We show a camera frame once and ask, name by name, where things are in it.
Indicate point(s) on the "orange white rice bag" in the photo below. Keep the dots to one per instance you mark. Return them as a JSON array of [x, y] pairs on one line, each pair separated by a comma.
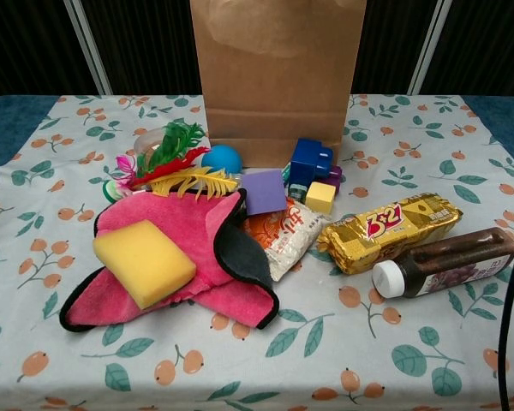
[[289, 240]]

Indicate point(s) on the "gold biscuit pack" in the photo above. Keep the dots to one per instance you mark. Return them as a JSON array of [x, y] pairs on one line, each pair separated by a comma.
[[390, 233]]

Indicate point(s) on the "brown drink bottle white cap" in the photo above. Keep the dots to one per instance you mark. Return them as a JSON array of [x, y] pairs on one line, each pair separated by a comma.
[[450, 265]]

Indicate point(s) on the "brown paper bag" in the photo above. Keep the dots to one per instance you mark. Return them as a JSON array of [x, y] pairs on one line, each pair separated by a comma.
[[278, 85]]

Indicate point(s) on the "purple foam block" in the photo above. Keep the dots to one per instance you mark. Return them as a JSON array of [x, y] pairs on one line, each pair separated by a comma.
[[265, 192]]

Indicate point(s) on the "small dark green stamp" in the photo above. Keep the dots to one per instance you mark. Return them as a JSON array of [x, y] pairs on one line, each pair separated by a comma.
[[298, 192]]

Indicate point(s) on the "blue ball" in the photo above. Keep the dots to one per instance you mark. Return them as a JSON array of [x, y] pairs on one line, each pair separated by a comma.
[[225, 159]]

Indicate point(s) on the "yellow plastic feather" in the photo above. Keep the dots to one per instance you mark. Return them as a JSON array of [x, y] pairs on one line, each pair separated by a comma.
[[205, 182]]

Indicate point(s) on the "yellow cube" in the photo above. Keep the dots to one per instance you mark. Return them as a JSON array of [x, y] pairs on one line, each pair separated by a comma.
[[321, 197]]

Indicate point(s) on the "blue toy block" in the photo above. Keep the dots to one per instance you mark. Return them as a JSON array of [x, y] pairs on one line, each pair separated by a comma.
[[308, 160]]

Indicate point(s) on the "small purple toy block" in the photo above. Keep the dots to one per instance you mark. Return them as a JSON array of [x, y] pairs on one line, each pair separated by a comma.
[[335, 180]]

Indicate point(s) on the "red plastic feather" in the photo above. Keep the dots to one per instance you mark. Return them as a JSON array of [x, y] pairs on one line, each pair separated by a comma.
[[171, 168]]

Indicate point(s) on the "pink cloth black trim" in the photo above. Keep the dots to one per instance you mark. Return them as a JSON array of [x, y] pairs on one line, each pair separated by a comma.
[[163, 214]]

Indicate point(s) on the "yellow sponge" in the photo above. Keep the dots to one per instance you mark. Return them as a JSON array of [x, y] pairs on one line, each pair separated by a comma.
[[143, 261]]

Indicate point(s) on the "clear cup brown contents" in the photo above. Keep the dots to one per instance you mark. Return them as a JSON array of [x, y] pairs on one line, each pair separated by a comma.
[[147, 141]]

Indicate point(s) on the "pink flower toy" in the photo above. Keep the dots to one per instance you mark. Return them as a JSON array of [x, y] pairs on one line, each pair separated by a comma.
[[115, 184]]

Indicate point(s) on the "floral print tablecloth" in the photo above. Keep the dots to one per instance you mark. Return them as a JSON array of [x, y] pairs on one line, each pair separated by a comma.
[[257, 351]]

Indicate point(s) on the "black pleated curtain panel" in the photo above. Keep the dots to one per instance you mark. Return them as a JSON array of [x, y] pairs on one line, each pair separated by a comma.
[[488, 43], [390, 43], [154, 43], [25, 43]]

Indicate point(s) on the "blue table cover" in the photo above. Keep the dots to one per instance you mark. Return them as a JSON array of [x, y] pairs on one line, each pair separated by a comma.
[[8, 124]]

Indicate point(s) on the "white partition frame post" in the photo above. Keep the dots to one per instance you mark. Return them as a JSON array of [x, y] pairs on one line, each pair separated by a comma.
[[430, 47], [90, 47]]

